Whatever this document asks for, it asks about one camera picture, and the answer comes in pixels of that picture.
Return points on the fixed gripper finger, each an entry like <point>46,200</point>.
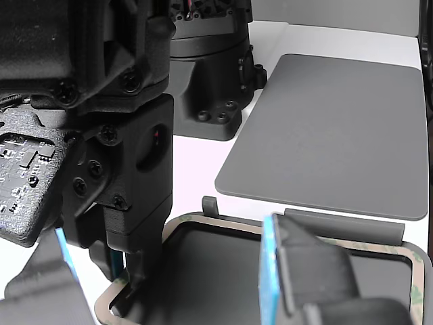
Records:
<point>311,277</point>
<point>40,298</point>

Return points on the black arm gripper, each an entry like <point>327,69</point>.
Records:
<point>135,176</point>

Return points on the rectangular adhesive frame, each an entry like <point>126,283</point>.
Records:
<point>101,304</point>

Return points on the black six-joint robot arm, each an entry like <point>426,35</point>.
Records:
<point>209,84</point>

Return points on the light grey holder plate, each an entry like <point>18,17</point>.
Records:
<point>220,277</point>

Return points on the dark grey flat mat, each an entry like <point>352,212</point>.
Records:
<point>321,135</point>

